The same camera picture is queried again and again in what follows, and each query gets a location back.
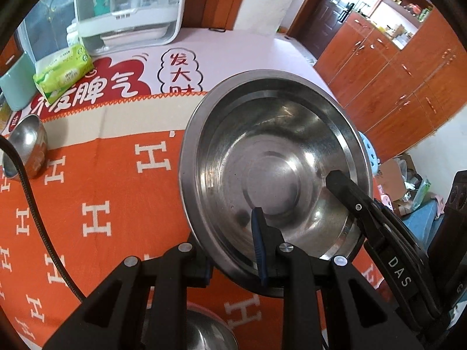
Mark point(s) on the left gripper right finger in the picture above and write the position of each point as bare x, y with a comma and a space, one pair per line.
326, 304

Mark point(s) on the small steel bowl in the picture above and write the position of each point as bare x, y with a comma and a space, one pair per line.
30, 139

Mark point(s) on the white red-lettered sheet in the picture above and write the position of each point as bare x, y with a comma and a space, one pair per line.
157, 88

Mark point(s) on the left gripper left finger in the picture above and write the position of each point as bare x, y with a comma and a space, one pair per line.
139, 305

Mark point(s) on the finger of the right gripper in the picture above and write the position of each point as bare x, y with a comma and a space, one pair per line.
397, 253

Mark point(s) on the wooden wardrobe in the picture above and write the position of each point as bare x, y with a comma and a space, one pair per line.
396, 97

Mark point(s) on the dark wooden door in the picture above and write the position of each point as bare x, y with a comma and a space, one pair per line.
318, 21

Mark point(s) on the mint green container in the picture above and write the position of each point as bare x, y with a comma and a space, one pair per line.
17, 84

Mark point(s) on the blue sofa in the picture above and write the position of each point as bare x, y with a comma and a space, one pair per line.
425, 221

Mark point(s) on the orange H-pattern blanket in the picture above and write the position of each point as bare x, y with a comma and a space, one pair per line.
108, 189

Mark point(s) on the medium steel bowl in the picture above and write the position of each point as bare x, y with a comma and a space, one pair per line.
204, 331

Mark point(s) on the white plastic storage box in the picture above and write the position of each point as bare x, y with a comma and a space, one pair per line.
106, 26

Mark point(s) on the large steel bowl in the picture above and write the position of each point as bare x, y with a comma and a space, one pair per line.
268, 139

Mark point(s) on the green wet wipes pack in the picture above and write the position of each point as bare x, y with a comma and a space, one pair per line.
57, 72

